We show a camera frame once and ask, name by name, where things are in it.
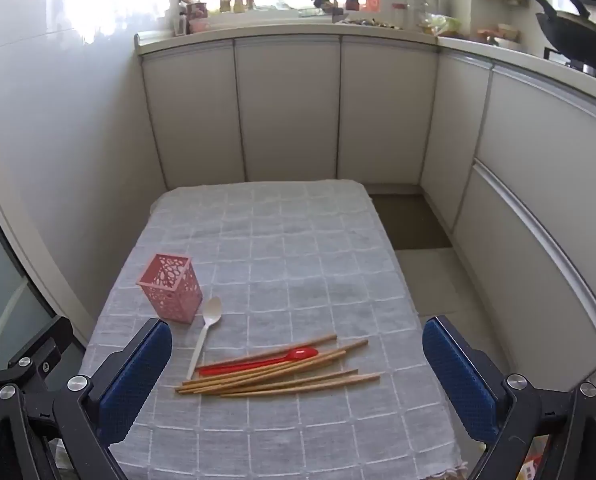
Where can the black wok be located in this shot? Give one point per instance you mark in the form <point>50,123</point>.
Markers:
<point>578,35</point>

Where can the white kitchen cabinets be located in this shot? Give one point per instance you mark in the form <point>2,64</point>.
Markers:
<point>288,110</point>

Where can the grey checked tablecloth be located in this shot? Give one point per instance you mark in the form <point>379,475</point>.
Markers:
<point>303,260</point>

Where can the gas stove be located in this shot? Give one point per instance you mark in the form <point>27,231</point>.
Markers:
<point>590,67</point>

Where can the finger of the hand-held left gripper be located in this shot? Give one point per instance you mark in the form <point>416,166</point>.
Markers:
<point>40,345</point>

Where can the red plastic spoon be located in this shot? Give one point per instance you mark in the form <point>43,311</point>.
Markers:
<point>303,354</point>

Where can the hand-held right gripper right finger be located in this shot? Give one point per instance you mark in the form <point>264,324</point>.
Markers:
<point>458,380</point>

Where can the patterned mug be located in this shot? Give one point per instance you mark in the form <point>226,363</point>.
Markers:
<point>197,10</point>

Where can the pink perforated utensil holder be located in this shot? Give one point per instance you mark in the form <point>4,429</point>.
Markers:
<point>170,295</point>

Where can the pile of wooden chopsticks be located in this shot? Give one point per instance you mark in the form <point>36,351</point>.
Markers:
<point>258,382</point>

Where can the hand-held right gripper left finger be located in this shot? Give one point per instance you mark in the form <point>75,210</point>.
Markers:
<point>135,375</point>

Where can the brown floor mat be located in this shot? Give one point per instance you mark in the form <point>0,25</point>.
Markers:
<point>408,222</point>

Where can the clear glass jar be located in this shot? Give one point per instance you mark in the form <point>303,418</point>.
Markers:
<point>417,12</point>

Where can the row of small figurines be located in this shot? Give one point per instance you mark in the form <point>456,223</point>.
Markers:
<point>235,2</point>

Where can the white plastic spoon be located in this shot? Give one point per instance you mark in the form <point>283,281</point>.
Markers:
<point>211,312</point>

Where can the white kitchen countertop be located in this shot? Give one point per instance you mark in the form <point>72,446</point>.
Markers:
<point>298,27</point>

